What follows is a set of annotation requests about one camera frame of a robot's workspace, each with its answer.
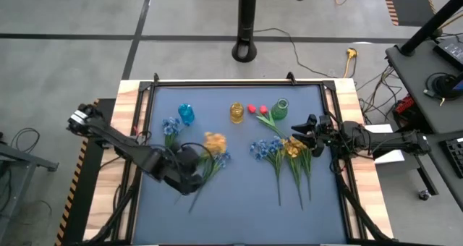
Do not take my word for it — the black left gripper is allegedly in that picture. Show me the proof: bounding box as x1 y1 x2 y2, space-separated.
164 145 204 196

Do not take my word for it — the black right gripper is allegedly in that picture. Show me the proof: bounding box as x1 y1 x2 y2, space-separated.
291 114 341 158

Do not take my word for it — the yellow artificial flower bunch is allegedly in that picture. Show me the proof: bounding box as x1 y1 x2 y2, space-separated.
302 140 314 203
174 131 228 206
281 135 307 211

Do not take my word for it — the red artificial tulip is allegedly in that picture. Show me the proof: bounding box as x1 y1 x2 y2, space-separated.
259 104 289 138
247 103 279 131

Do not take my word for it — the green glass vase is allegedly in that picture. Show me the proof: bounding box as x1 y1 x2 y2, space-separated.
271 98 290 121

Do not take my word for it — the blue glass vase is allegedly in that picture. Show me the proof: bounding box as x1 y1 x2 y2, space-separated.
178 103 195 127

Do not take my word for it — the yellow glass vase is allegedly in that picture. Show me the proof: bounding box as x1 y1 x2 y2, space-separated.
229 101 245 124

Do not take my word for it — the white paper sheet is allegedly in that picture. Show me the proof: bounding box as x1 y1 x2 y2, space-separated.
363 123 405 165

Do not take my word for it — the black beam with hazard stripes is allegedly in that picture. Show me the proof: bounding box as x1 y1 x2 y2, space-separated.
54 98 116 246

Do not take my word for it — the red power strip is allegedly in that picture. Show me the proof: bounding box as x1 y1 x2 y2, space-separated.
393 93 416 116

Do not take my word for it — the grey side table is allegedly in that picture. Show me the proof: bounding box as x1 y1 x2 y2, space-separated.
371 35 463 213

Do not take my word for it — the black pole with round base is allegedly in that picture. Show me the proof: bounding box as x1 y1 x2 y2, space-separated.
231 0 258 64

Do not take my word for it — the black keyboard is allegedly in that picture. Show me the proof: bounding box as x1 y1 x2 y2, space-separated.
438 136 463 179

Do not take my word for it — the grey metal stand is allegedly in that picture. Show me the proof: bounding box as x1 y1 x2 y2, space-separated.
0 130 60 239

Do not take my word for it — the black mat with striped edge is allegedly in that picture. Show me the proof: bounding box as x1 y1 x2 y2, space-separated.
381 0 438 27

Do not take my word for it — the black slanted pole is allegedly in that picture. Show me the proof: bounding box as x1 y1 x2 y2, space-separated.
399 0 463 57

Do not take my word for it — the black electronic device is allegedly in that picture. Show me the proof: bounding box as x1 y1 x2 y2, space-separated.
433 34 463 72

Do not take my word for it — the black floor cable bundle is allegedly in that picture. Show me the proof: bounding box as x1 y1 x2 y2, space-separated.
356 64 404 126

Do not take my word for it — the black aluminium table frame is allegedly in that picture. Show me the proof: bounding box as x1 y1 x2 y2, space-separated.
85 78 397 246

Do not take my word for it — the yellow plug with cable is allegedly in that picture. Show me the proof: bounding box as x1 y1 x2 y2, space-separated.
341 47 359 79

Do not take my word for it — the black coiled cable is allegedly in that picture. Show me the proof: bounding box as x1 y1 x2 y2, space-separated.
422 71 462 102

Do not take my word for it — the black cable loop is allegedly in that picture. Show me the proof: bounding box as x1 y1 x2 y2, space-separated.
9 127 41 153

